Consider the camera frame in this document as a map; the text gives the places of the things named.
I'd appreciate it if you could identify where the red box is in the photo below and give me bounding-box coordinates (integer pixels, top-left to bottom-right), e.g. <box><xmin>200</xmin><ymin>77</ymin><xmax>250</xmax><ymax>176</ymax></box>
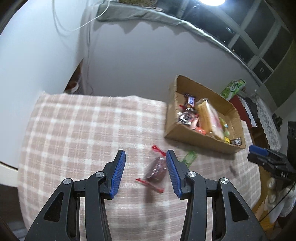
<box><xmin>229</xmin><ymin>95</ymin><xmax>257</xmax><ymax>130</ymax></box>

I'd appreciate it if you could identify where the grey cloth on ledge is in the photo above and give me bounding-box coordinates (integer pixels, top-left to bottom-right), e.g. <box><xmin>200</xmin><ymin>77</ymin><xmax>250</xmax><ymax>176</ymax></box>
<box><xmin>97</xmin><ymin>1</ymin><xmax>262</xmax><ymax>86</ymax></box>

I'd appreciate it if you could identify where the green tissue pack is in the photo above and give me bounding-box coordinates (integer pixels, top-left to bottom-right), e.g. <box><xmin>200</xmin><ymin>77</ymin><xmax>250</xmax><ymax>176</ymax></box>
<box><xmin>220</xmin><ymin>79</ymin><xmax>246</xmax><ymax>100</ymax></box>

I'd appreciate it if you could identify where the black cable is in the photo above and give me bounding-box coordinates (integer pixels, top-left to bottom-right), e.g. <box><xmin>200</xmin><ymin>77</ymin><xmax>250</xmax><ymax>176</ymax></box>
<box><xmin>259</xmin><ymin>185</ymin><xmax>295</xmax><ymax>223</ymax></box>

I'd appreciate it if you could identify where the white cable on wall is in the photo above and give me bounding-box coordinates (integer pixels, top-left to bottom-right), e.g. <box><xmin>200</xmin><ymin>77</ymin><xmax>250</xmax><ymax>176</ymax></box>
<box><xmin>52</xmin><ymin>0</ymin><xmax>110</xmax><ymax>33</ymax></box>

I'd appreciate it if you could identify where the open cardboard box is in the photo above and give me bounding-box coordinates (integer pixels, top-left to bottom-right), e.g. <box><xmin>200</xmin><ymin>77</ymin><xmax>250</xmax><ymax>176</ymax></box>
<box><xmin>165</xmin><ymin>75</ymin><xmax>246</xmax><ymax>154</ymax></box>

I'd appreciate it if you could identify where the small green snack packet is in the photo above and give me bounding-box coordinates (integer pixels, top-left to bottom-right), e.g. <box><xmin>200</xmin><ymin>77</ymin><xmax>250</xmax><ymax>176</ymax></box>
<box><xmin>219</xmin><ymin>117</ymin><xmax>230</xmax><ymax>144</ymax></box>

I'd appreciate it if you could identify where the white lace cloth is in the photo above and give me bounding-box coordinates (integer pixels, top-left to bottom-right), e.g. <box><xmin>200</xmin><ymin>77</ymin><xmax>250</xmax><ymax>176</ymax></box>
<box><xmin>251</xmin><ymin>94</ymin><xmax>282</xmax><ymax>151</ymax></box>

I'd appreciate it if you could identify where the pink plaid tablecloth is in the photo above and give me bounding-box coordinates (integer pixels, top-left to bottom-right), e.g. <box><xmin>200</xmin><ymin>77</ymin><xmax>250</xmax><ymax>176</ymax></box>
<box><xmin>18</xmin><ymin>94</ymin><xmax>261</xmax><ymax>240</ymax></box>

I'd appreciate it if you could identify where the Snickers chocolate bar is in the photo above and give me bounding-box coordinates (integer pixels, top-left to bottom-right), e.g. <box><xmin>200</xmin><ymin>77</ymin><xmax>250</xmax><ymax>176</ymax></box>
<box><xmin>184</xmin><ymin>94</ymin><xmax>195</xmax><ymax>109</ymax></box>

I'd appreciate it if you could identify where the dark window with white frame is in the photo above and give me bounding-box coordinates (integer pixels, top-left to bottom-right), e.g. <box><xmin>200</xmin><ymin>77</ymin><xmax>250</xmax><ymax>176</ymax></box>
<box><xmin>162</xmin><ymin>0</ymin><xmax>292</xmax><ymax>84</ymax></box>

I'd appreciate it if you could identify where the sliced bread pack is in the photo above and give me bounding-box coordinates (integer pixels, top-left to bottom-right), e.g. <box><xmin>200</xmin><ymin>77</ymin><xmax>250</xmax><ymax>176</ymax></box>
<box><xmin>196</xmin><ymin>98</ymin><xmax>224</xmax><ymax>141</ymax></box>

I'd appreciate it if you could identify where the white gloved hand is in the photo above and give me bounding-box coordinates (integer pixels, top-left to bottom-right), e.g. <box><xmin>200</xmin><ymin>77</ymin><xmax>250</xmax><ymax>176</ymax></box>
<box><xmin>264</xmin><ymin>177</ymin><xmax>295</xmax><ymax>223</ymax></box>

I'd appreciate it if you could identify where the silver foil snack pack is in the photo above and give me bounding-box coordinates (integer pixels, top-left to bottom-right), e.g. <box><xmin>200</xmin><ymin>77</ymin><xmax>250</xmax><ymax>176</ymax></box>
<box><xmin>178</xmin><ymin>109</ymin><xmax>199</xmax><ymax>128</ymax></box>

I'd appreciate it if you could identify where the small dark candy packet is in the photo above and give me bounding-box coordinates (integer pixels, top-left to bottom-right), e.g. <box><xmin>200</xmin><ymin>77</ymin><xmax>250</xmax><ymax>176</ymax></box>
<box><xmin>230</xmin><ymin>137</ymin><xmax>242</xmax><ymax>146</ymax></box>

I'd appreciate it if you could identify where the dark candy red-edged wrapper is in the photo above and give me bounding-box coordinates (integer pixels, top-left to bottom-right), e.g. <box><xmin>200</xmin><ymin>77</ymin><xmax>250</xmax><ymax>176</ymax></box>
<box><xmin>135</xmin><ymin>145</ymin><xmax>167</xmax><ymax>193</ymax></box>

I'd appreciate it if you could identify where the green wrapper on table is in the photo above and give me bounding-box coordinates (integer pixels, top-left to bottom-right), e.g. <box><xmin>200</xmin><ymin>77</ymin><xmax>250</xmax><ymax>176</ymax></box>
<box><xmin>181</xmin><ymin>151</ymin><xmax>197</xmax><ymax>168</ymax></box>

